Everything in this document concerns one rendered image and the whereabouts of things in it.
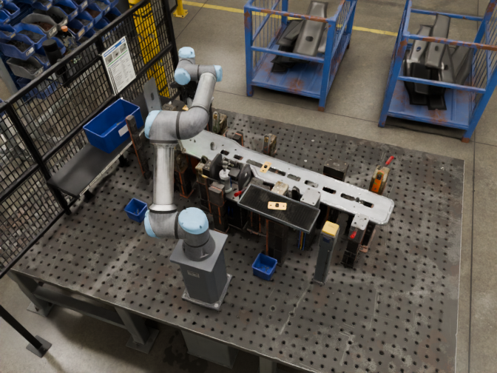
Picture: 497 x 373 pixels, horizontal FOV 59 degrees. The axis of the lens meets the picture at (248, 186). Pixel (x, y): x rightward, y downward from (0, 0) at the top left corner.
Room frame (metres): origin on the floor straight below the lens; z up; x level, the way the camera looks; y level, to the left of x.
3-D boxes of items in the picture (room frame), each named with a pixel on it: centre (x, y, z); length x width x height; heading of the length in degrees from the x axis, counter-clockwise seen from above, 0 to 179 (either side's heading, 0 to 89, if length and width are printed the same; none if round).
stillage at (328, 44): (3.97, -0.62, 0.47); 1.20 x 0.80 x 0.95; 158
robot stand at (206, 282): (1.08, 0.24, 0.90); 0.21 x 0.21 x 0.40; 69
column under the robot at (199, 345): (1.08, 0.24, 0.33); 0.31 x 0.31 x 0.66; 69
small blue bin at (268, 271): (1.16, -0.07, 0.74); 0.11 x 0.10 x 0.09; 61
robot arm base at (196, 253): (1.08, 0.24, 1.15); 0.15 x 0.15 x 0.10
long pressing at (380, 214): (1.64, -0.12, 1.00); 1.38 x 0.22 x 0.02; 61
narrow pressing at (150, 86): (2.02, 0.53, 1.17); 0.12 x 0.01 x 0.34; 151
